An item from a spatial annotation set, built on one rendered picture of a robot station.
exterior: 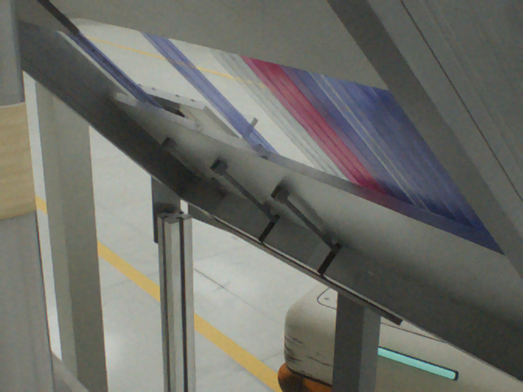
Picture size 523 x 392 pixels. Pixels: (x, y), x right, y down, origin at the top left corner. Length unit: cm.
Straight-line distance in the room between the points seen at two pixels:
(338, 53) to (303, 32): 2
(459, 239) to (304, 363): 111
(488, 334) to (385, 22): 51
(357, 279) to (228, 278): 154
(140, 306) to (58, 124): 109
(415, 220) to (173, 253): 60
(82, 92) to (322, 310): 83
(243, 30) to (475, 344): 40
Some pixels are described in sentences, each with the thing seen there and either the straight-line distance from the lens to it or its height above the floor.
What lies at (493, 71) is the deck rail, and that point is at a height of 100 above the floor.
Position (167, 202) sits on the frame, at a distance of 111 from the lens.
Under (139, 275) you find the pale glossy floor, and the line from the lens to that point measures 234.
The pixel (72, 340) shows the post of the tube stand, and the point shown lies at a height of 37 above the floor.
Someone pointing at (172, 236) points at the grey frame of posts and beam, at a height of 62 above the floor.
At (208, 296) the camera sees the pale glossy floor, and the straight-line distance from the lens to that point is 220.
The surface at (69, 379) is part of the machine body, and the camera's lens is 77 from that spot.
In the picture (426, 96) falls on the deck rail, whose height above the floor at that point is 100.
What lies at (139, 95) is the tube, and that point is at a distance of 87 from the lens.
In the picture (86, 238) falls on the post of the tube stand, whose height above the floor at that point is 56.
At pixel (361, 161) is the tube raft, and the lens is 54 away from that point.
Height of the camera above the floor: 105
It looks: 21 degrees down
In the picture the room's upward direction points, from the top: 1 degrees clockwise
